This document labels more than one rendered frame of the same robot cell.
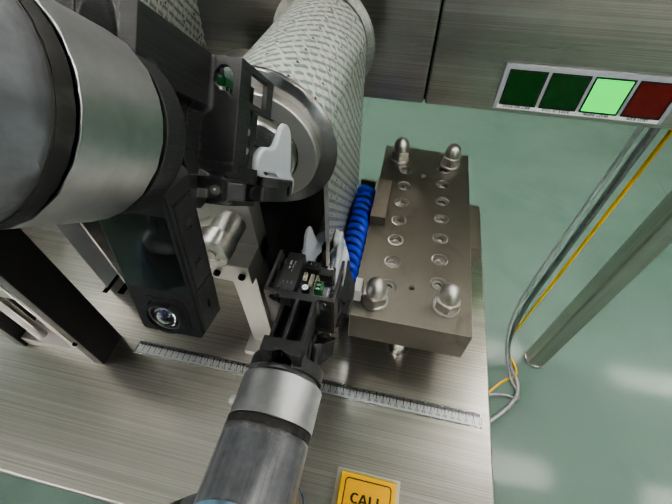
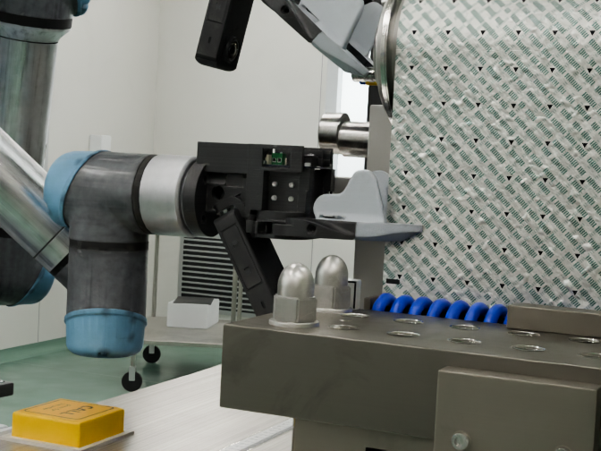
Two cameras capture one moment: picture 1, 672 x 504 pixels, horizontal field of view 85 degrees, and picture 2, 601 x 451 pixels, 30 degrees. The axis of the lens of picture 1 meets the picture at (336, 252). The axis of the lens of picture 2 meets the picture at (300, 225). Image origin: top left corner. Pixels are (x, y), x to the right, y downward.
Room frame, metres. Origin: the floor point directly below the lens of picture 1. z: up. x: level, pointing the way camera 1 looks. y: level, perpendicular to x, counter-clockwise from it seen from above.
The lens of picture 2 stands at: (0.42, -0.94, 1.14)
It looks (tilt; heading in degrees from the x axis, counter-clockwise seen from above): 3 degrees down; 101
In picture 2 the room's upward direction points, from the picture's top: 3 degrees clockwise
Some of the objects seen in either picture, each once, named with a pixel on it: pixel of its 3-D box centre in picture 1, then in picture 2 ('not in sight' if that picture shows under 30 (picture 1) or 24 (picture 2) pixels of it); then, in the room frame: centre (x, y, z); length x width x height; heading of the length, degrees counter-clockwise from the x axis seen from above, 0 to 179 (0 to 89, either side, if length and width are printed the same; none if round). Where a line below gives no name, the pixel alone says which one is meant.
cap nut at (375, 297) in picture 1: (376, 290); (331, 282); (0.28, -0.05, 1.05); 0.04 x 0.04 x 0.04
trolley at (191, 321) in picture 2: not in sight; (191, 282); (-1.23, 4.68, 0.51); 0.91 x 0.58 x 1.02; 102
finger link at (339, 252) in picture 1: (338, 249); (365, 204); (0.29, 0.00, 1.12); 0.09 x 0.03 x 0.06; 167
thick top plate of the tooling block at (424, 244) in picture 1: (417, 231); (523, 382); (0.43, -0.14, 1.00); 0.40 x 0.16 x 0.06; 168
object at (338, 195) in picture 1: (345, 183); (524, 221); (0.43, -0.01, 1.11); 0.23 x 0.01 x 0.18; 168
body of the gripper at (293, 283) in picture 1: (301, 320); (261, 192); (0.19, 0.04, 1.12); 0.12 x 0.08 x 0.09; 168
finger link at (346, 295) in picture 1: (334, 291); (311, 226); (0.25, 0.00, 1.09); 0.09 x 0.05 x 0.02; 167
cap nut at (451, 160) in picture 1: (452, 154); not in sight; (0.58, -0.22, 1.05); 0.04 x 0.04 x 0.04
